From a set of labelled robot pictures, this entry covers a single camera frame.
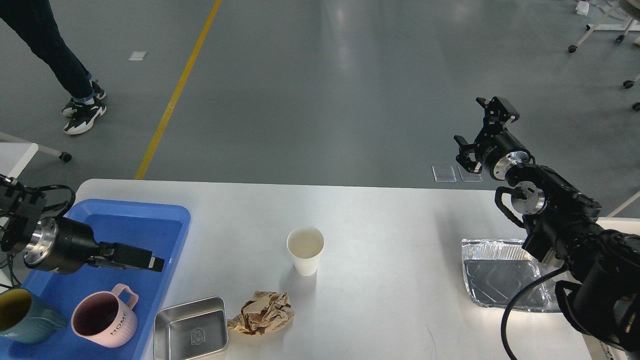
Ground teal ceramic mug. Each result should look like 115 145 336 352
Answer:
0 288 68 344

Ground person in dark jeans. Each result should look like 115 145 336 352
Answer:
0 0 106 136

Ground clear floor plate left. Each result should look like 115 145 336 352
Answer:
431 165 457 183

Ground pink ribbed mug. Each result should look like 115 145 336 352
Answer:
70 284 139 348

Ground white paper cup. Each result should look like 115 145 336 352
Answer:
286 226 325 276

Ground clear floor plate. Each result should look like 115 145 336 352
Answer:
431 165 457 183
457 165 483 183

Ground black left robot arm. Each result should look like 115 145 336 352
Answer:
0 175 165 275

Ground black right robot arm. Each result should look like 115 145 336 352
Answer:
454 96 640 359

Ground white side table left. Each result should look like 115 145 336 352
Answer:
0 132 73 178

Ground black cables at left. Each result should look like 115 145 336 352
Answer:
0 252 21 291

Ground square stainless steel tin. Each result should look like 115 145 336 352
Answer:
153 296 229 360

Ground white paper scrap on floor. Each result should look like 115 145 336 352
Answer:
128 51 147 62

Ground clear floor plate right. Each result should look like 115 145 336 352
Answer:
457 165 483 183

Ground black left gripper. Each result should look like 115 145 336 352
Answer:
23 217 165 275

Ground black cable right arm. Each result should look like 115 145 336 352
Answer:
500 265 568 360

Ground blue plastic tray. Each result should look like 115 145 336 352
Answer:
0 199 191 360

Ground white wheeled cart frame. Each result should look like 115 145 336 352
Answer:
567 0 640 54

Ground crumpled brown paper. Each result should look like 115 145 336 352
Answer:
227 291 295 336

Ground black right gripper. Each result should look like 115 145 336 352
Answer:
454 96 532 181

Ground white plastic bin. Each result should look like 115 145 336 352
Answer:
582 217 640 360

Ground aluminium foil tray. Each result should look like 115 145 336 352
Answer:
461 238 556 309

